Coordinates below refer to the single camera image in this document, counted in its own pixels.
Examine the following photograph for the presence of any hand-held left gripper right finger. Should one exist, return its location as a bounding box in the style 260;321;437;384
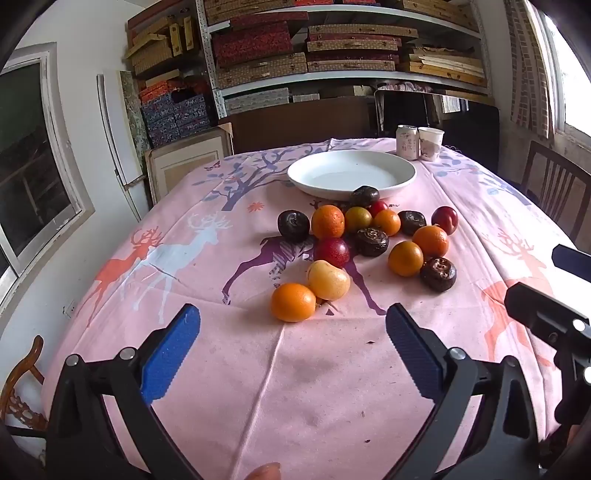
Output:
385;303;548;480

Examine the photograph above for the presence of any leaning white board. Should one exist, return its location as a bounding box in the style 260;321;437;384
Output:
96;70;145;223

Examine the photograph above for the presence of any dark wooden cabinet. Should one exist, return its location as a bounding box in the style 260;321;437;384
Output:
217;90;502;171

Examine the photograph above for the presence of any bright window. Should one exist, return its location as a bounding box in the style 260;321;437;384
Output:
526;0;591;148

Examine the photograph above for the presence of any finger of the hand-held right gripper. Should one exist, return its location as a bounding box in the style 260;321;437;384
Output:
551;244;591;274
504;282;591;428

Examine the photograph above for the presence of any dark brown round fruit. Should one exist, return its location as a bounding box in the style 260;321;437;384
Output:
350;185;380;208
419;257;458;292
398;210;427;236
353;227;390;257
277;210;311;243

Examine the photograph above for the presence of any white framed window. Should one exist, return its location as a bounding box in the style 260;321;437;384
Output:
0;42;96;319

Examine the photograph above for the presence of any small orange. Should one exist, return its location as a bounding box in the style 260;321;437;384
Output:
373;209;402;236

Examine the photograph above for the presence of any leaning picture frame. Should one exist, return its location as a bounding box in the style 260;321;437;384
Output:
144;122;234;206

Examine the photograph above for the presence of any carved brown wooden chair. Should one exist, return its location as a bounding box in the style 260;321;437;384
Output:
0;335;49;437

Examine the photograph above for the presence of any stack of red patterned boxes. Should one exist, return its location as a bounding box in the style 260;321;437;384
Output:
211;14;309;70

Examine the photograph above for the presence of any pale yellow fruit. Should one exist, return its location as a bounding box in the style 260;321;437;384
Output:
307;260;351;301

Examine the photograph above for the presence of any brick pattern curtain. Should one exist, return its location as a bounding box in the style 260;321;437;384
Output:
503;0;557;139

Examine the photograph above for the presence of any dark slatted wooden chair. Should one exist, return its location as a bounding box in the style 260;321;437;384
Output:
521;140;591;243

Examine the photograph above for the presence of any stack of blue patterned boxes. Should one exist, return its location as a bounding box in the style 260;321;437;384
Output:
140;92;214;145

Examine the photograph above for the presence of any white paper cup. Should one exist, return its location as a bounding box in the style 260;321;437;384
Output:
418;127;445;162

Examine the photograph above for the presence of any large orange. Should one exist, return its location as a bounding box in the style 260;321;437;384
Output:
270;283;317;322
412;224;450;258
388;241;424;277
311;204;346;239

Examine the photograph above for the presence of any person's left hand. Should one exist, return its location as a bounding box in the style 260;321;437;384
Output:
242;462;282;480

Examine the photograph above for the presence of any white metal shelf unit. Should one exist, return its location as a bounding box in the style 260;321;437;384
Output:
196;0;495;123

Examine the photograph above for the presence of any yellow-green plum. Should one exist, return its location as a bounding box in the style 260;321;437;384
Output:
344;206;373;233

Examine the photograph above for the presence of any pink deer print tablecloth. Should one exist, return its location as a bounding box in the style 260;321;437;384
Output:
41;137;591;480

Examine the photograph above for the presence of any white oval plate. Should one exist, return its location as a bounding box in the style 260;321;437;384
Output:
287;150;417;201

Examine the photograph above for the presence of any pink drink can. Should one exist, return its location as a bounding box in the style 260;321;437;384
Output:
396;124;420;160

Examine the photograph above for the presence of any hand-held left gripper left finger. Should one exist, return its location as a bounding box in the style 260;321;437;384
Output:
46;303;204;480

